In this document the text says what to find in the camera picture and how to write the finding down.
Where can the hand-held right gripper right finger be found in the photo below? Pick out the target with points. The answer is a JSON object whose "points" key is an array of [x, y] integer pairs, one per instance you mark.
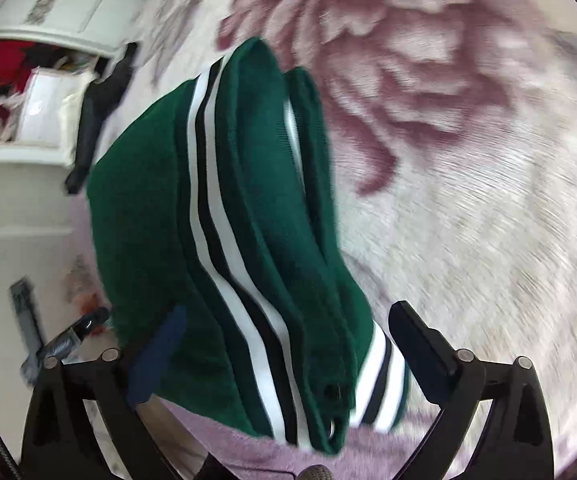
{"points": [[421, 352]]}

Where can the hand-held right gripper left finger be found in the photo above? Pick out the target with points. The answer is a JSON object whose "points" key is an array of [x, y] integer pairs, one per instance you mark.
{"points": [[161, 350]]}

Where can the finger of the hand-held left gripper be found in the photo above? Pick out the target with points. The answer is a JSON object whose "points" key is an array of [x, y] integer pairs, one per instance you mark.
{"points": [[78, 332]]}

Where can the green varsity jacket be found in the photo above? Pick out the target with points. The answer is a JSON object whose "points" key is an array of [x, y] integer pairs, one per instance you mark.
{"points": [[143, 220]]}

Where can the white wardrobe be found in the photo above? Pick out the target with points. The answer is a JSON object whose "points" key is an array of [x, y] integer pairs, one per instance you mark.
{"points": [[13, 195]]}

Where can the floral plush blanket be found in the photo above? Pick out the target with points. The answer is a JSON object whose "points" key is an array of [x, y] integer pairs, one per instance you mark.
{"points": [[468, 185]]}

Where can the black leather garment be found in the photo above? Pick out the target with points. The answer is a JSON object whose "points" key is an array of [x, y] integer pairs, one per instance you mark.
{"points": [[93, 110]]}

